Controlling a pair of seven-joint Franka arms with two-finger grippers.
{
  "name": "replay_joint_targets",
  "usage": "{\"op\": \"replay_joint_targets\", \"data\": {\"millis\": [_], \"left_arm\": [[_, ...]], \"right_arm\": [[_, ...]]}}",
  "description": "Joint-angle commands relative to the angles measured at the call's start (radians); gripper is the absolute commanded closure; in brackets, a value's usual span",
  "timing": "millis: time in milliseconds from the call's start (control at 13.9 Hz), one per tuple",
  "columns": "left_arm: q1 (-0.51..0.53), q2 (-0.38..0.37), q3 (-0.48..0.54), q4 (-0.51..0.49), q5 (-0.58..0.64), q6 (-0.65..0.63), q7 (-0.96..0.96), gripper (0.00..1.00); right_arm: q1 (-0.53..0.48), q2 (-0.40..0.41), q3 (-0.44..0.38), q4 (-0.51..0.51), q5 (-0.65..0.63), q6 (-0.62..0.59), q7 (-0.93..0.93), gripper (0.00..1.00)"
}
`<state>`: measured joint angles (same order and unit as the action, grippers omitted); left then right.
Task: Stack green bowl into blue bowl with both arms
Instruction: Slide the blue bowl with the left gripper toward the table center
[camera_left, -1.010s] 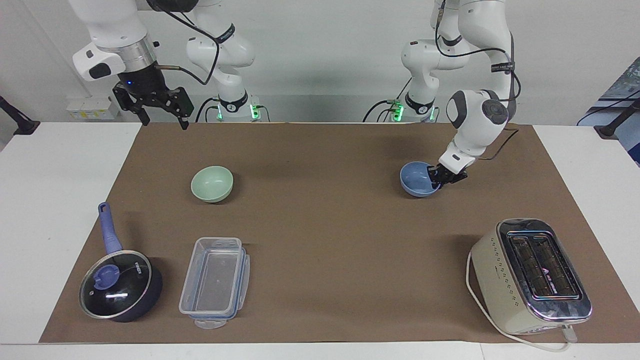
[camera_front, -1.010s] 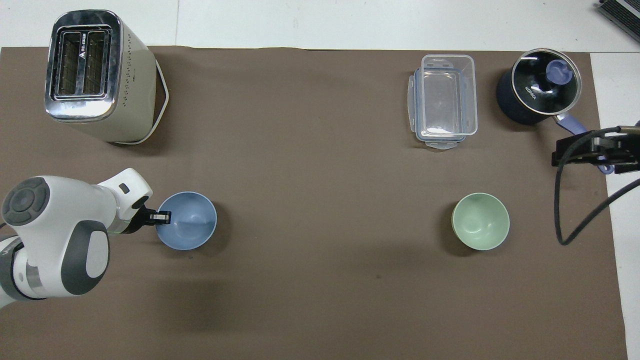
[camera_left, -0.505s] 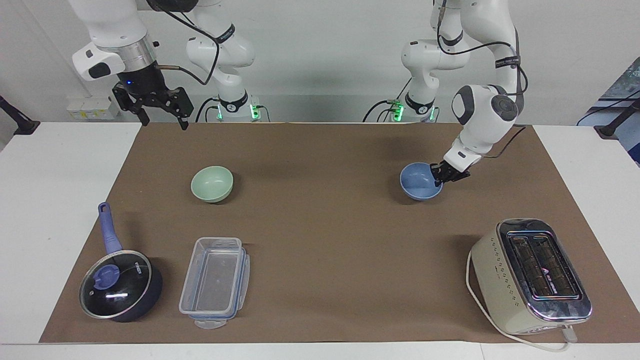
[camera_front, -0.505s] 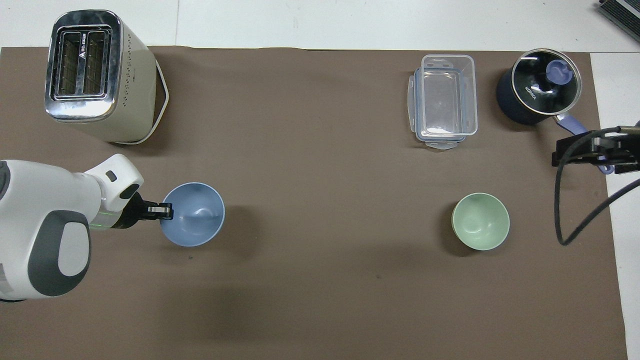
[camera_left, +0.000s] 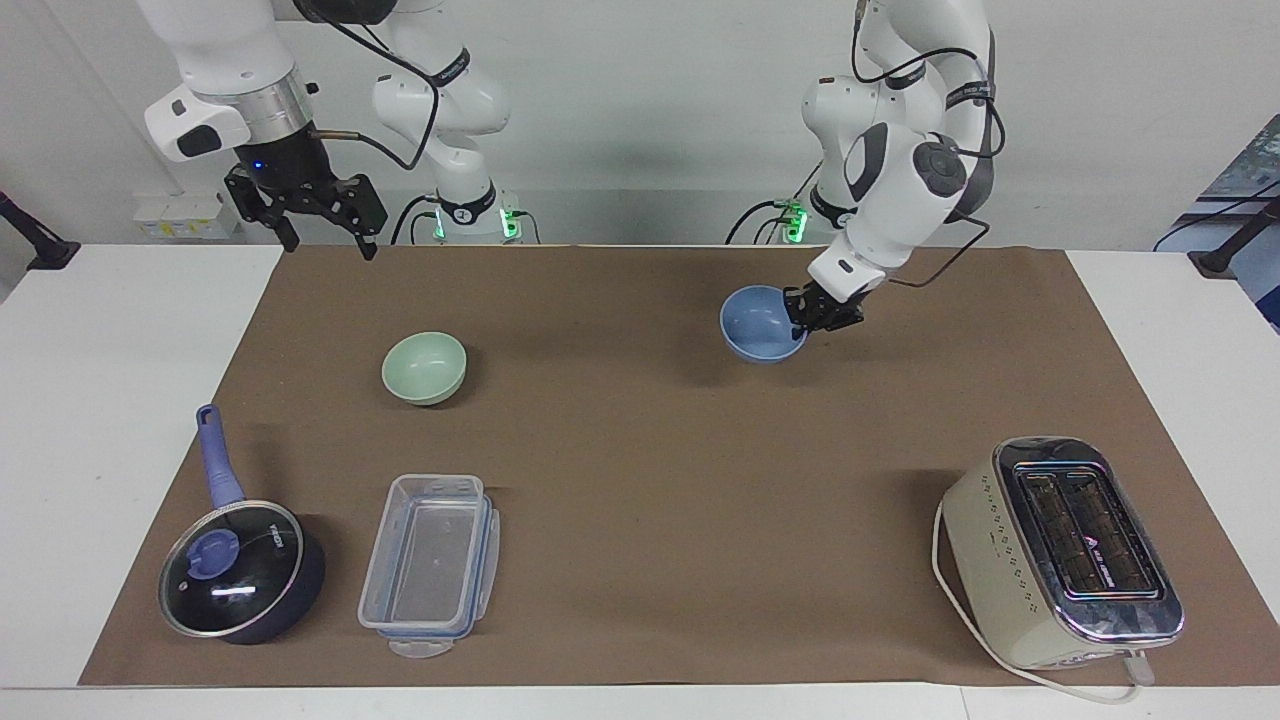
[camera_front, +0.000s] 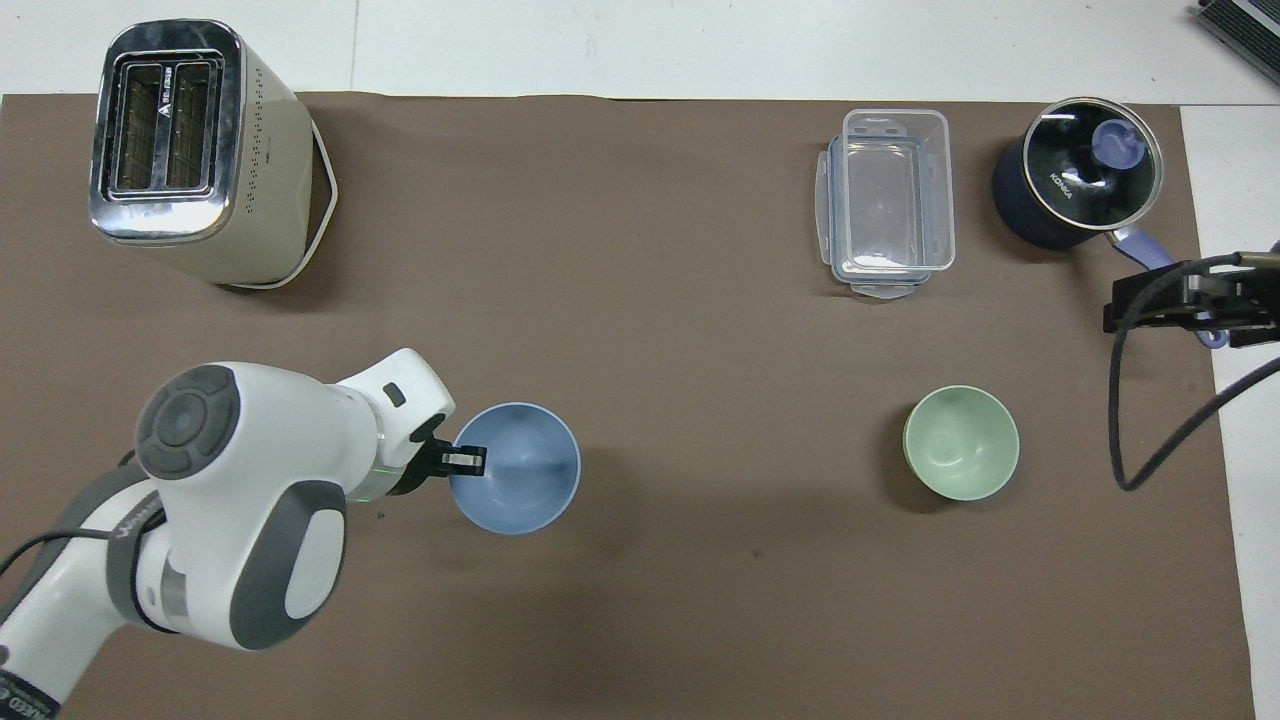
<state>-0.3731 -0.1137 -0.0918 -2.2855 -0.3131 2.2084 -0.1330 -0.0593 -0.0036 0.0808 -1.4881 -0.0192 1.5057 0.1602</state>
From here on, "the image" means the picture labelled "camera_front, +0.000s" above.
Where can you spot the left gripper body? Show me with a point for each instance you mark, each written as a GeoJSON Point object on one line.
{"type": "Point", "coordinates": [415, 468]}

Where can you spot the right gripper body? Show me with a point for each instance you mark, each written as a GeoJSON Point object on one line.
{"type": "Point", "coordinates": [1240, 300]}

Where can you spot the blue bowl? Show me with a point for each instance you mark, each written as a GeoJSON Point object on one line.
{"type": "Point", "coordinates": [525, 470]}

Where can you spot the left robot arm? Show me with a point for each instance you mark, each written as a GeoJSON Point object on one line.
{"type": "Point", "coordinates": [250, 470]}

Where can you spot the green bowl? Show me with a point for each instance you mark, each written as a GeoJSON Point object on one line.
{"type": "Point", "coordinates": [961, 443]}

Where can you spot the glass pot lid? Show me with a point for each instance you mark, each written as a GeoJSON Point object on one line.
{"type": "Point", "coordinates": [1085, 165]}

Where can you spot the dark blue pot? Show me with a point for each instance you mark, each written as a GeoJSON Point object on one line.
{"type": "Point", "coordinates": [1020, 215]}

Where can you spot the clear plastic lid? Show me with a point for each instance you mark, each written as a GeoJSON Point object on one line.
{"type": "Point", "coordinates": [882, 288]}

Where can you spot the clear plastic container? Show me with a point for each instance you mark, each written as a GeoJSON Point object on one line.
{"type": "Point", "coordinates": [895, 190]}

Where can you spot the cream and chrome toaster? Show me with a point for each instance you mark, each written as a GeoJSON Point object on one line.
{"type": "Point", "coordinates": [215, 160]}

